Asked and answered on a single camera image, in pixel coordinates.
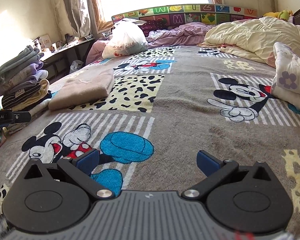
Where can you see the grey beige curtain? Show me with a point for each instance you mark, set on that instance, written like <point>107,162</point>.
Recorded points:
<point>78,16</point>

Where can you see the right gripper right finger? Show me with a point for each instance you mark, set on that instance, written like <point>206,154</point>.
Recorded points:
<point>216,172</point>

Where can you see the Mickey Mouse bed blanket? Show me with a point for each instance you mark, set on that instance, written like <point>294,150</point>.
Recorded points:
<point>181,101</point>

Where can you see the white floral folded clothes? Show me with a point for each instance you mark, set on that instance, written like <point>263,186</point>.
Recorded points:
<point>286,82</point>

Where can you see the purple crumpled blanket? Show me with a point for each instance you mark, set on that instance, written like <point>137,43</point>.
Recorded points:
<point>188,34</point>

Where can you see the stack of folded clothes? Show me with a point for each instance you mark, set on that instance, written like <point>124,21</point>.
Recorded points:
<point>23,81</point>

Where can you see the white plastic bag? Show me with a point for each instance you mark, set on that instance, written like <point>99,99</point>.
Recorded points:
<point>127,39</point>

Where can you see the beige knit sweater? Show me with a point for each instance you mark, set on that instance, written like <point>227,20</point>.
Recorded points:
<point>89,85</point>

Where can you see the cluttered side shelf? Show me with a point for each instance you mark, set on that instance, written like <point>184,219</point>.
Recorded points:
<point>58,63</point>

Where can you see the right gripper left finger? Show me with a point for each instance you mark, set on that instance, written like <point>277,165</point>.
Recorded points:
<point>78,171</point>

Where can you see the yellow plush toy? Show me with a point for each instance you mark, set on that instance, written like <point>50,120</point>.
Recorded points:
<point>282,15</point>

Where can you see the colourful alphabet foam mat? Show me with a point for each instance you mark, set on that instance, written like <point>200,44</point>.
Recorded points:
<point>176,15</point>

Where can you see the cream yellow quilt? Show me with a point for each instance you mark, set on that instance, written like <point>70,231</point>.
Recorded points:
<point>253,39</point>

